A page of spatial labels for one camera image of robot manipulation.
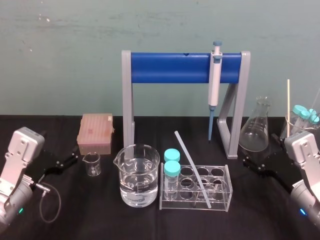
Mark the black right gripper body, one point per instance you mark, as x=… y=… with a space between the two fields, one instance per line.
x=283 y=170

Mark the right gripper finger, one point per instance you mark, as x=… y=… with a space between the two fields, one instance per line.
x=262 y=172
x=250 y=160

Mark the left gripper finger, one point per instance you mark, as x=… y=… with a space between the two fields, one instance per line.
x=58 y=167
x=71 y=154

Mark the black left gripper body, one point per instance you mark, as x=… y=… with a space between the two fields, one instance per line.
x=37 y=166

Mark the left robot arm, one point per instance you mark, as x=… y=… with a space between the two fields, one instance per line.
x=17 y=155

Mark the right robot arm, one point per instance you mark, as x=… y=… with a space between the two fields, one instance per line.
x=303 y=155

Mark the clear glass stirring rod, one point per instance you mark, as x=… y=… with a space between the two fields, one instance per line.
x=192 y=165

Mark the thin clear glass rod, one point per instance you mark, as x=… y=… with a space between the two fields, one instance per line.
x=316 y=99

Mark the small glass beaker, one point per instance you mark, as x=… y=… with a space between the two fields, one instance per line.
x=92 y=166

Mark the glass conical flask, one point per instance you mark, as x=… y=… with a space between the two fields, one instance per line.
x=255 y=135

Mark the translucent pipette tip box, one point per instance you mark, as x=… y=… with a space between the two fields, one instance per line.
x=95 y=132

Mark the glass beaker holding tubes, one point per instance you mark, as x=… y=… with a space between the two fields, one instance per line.
x=290 y=125

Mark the clear acrylic tube rack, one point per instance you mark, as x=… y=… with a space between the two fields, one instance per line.
x=217 y=197

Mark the teal capped sample tube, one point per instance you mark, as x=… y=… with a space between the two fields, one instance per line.
x=172 y=170
x=299 y=109
x=313 y=116
x=306 y=115
x=172 y=154

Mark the black table cloth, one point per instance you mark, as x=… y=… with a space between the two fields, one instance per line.
x=87 y=220

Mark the thin wooden stick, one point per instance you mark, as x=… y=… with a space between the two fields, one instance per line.
x=288 y=105

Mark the large glass beaker with water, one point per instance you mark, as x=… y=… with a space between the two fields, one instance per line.
x=138 y=182

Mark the white and blue pipette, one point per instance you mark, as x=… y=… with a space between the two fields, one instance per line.
x=214 y=82

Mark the blue and grey pipette stand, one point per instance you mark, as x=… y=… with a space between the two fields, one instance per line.
x=165 y=67

